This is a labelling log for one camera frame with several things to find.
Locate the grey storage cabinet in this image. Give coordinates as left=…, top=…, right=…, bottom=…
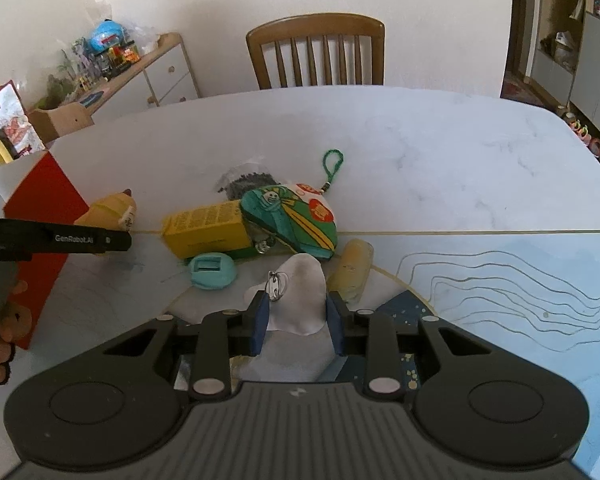
left=527, top=0, right=600, bottom=157

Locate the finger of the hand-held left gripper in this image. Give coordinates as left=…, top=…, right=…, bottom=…
left=0, top=216, right=133, bottom=262

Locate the red printed snack bag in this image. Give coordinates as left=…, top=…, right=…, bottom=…
left=0, top=80, right=48, bottom=157

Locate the clear packet with dark contents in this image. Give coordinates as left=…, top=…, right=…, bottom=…
left=215, top=160, right=281, bottom=202

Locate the glass jar with plants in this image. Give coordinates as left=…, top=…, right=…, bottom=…
left=45, top=40, right=87, bottom=106

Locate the doll face plush keychain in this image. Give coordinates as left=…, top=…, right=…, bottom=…
left=237, top=254, right=331, bottom=383

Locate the red cardboard box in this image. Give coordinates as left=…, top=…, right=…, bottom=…
left=0, top=150, right=91, bottom=351

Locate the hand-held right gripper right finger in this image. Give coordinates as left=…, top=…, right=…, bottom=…
left=326, top=291, right=486, bottom=401

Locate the yellow carton box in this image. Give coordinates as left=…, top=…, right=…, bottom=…
left=160, top=200, right=255, bottom=262

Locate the patterned rug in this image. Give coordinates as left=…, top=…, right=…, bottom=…
left=500, top=72, right=537, bottom=107

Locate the white wooden sideboard cabinet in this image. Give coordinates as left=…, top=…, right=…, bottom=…
left=77, top=32, right=201, bottom=123

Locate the pale yellow tube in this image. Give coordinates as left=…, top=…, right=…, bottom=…
left=327, top=239, right=376, bottom=304

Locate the blue globe toy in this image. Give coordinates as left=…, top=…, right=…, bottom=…
left=89, top=20, right=127, bottom=54

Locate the row of shoes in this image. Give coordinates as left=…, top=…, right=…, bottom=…
left=560, top=107, right=600, bottom=177

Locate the croissant plush toy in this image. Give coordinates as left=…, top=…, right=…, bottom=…
left=74, top=188, right=139, bottom=257

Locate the green printed fabric pouch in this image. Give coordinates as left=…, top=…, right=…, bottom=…
left=239, top=185, right=339, bottom=262

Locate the red white charm green cord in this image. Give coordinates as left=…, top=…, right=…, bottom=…
left=287, top=150, right=344, bottom=224

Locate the wooden desktop rack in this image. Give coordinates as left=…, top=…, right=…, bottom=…
left=27, top=102, right=94, bottom=142

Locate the wooden chair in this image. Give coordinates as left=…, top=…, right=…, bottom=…
left=246, top=12, right=386, bottom=91

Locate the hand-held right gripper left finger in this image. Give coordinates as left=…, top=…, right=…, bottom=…
left=100, top=291, right=272, bottom=402

